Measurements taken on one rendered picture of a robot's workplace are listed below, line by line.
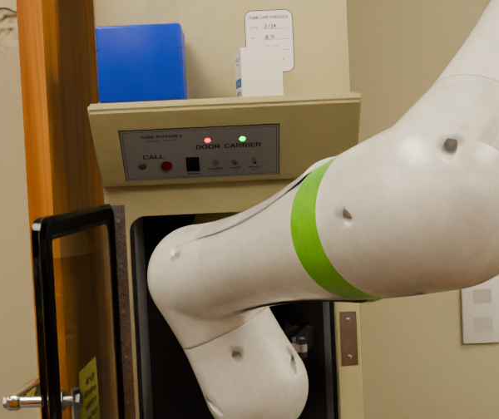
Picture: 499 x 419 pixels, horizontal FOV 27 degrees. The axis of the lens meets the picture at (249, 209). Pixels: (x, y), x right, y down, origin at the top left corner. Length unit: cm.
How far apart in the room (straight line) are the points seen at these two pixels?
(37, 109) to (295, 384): 46
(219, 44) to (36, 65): 24
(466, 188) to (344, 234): 10
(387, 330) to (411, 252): 113
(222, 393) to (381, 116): 83
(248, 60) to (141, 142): 16
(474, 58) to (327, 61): 62
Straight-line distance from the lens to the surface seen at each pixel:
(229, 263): 92
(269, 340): 107
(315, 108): 123
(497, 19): 77
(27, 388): 114
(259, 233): 86
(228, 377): 106
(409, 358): 182
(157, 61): 123
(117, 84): 124
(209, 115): 123
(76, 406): 109
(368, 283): 74
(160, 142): 126
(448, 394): 185
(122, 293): 135
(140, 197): 134
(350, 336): 136
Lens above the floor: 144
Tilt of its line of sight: 3 degrees down
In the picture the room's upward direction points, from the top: 3 degrees counter-clockwise
